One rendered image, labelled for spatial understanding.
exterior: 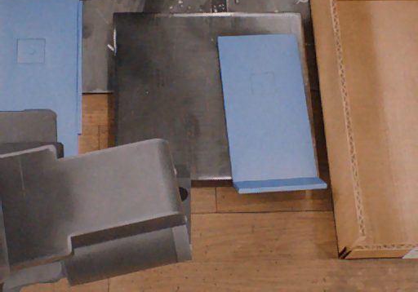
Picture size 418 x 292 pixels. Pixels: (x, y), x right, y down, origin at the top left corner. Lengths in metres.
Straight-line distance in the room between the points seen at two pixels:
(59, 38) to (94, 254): 0.28
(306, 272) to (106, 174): 0.34
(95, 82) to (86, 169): 0.36
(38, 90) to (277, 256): 0.23
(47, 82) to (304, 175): 0.22
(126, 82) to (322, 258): 0.22
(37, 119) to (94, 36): 0.28
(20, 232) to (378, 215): 0.40
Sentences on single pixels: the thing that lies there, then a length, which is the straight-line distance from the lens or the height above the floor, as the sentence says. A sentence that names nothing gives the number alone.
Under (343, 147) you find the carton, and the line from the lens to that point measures 0.65.
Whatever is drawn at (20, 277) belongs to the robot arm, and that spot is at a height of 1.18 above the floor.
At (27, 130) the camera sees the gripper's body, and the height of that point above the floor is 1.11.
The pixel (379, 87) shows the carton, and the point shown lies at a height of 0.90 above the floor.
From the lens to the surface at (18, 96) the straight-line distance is 0.60.
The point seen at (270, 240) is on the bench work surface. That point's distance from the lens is 0.67.
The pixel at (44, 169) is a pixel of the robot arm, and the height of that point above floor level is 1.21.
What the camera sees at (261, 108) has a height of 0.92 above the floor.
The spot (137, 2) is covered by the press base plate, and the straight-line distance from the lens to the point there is 0.75.
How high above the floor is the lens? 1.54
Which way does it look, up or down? 67 degrees down
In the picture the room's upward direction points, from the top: 12 degrees clockwise
